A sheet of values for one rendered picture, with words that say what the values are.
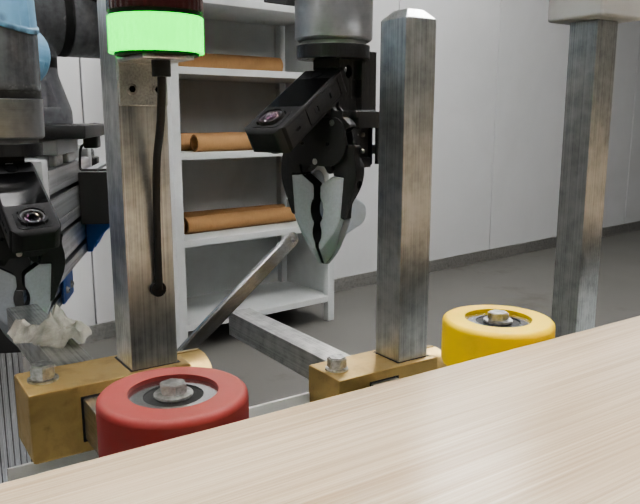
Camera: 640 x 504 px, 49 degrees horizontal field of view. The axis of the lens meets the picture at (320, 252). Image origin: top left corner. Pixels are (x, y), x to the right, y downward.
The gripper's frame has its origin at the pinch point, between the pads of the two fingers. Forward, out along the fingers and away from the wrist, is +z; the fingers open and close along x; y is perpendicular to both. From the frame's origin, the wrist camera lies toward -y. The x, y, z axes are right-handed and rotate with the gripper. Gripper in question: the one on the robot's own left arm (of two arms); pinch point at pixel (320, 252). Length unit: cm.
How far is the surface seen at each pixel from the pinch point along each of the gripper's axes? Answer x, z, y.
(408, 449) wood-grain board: -26.5, 1.6, -29.0
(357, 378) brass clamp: -8.9, 9.3, -6.5
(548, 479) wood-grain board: -32.6, 1.6, -27.9
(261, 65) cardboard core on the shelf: 194, -37, 214
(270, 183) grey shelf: 210, 23, 238
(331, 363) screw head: -6.5, 8.3, -7.0
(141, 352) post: -1.7, 3.5, -24.1
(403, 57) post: -9.8, -18.3, -1.2
